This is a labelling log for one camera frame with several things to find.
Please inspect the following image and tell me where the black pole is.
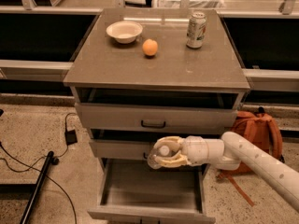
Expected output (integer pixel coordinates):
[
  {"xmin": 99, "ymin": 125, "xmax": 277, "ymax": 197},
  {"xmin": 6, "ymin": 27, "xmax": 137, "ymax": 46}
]
[{"xmin": 20, "ymin": 151, "xmax": 54, "ymax": 224}]

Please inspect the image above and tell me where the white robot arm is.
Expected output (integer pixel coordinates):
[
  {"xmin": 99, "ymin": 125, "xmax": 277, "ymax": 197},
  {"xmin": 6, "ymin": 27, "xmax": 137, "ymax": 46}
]
[{"xmin": 148, "ymin": 132, "xmax": 299, "ymax": 211}]

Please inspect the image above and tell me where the grey drawer cabinet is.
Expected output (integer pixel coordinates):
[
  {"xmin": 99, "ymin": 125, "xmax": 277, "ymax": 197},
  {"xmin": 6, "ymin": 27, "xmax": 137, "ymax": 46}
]
[{"xmin": 63, "ymin": 7, "xmax": 251, "ymax": 224}]

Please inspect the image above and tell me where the black power adapter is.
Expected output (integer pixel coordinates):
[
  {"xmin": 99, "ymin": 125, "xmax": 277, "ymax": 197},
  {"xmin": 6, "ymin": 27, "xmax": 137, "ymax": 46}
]
[{"xmin": 64, "ymin": 130, "xmax": 78, "ymax": 146}]

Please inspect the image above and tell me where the middle grey drawer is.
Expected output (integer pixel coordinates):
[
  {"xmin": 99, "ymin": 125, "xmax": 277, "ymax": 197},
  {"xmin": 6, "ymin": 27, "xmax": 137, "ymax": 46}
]
[{"xmin": 89, "ymin": 129, "xmax": 221, "ymax": 164}]

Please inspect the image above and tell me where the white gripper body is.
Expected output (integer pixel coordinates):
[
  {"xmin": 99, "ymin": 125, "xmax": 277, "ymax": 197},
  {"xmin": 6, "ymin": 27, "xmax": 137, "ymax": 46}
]
[{"xmin": 181, "ymin": 136, "xmax": 207, "ymax": 166}]

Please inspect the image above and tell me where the soda can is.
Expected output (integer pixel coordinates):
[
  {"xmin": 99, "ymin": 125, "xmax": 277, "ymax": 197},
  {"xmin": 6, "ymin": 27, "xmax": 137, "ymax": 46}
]
[{"xmin": 186, "ymin": 11, "xmax": 206, "ymax": 49}]

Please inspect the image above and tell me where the orange fruit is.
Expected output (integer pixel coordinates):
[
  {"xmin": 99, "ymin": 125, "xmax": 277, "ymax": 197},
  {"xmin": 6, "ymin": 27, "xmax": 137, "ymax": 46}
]
[{"xmin": 142, "ymin": 39, "xmax": 158, "ymax": 56}]

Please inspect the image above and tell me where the bottom grey drawer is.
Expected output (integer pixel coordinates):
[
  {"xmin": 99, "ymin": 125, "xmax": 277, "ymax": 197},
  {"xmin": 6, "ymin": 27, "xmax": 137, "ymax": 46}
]
[{"xmin": 88, "ymin": 159, "xmax": 215, "ymax": 224}]

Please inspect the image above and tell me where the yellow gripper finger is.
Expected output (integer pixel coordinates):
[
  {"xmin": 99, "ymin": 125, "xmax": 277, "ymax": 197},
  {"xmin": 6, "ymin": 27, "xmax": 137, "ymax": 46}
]
[
  {"xmin": 154, "ymin": 151, "xmax": 188, "ymax": 168},
  {"xmin": 153, "ymin": 136, "xmax": 183, "ymax": 152}
]

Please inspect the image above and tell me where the grey drawer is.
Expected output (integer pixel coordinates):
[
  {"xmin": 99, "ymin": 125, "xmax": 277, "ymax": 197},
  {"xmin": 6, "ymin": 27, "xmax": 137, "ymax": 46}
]
[
  {"xmin": 89, "ymin": 129, "xmax": 221, "ymax": 164},
  {"xmin": 75, "ymin": 103, "xmax": 236, "ymax": 134},
  {"xmin": 88, "ymin": 159, "xmax": 215, "ymax": 224}
]

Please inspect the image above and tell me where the top grey drawer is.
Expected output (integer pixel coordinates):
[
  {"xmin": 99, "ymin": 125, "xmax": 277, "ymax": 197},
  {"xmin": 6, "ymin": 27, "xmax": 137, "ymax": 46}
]
[{"xmin": 75, "ymin": 103, "xmax": 236, "ymax": 134}]

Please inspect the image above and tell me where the white bowl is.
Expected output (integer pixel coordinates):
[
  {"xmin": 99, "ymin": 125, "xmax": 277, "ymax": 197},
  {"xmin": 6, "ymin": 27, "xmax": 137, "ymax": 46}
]
[{"xmin": 106, "ymin": 21, "xmax": 143, "ymax": 44}]

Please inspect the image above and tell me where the orange backpack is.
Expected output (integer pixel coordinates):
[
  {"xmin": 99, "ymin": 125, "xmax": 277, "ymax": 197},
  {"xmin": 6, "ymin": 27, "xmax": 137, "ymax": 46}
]
[{"xmin": 218, "ymin": 107, "xmax": 284, "ymax": 206}]

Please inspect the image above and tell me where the clear plastic water bottle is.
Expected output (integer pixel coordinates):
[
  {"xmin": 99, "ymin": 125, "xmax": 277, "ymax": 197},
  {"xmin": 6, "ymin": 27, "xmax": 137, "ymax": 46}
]
[{"xmin": 147, "ymin": 146, "xmax": 173, "ymax": 169}]

